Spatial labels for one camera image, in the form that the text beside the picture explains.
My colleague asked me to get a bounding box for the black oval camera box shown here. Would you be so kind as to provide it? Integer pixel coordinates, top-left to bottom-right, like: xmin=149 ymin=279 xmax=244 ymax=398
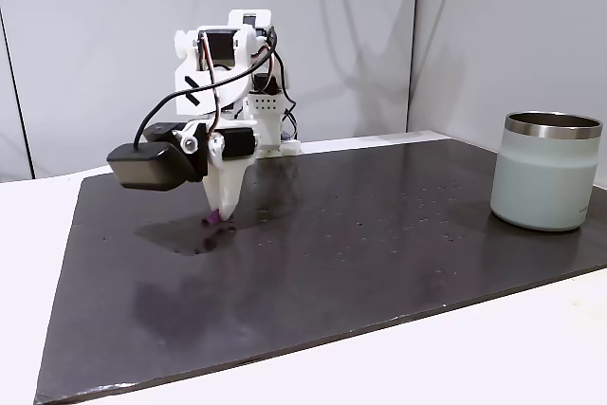
xmin=106 ymin=121 xmax=211 ymax=193

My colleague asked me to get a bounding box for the black camera cable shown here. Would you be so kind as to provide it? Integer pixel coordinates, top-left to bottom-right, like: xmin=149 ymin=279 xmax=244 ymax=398
xmin=133 ymin=25 xmax=282 ymax=146

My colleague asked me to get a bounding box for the dark grey table mat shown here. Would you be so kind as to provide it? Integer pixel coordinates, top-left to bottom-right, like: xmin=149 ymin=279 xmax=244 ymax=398
xmin=33 ymin=138 xmax=607 ymax=405

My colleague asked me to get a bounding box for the pale green steel-rimmed cup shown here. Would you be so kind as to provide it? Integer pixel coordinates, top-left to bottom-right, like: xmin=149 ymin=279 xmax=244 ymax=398
xmin=489 ymin=111 xmax=604 ymax=232

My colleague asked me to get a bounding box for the purple pen grip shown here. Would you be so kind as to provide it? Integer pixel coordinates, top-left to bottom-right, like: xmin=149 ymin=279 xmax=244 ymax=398
xmin=201 ymin=208 xmax=234 ymax=227

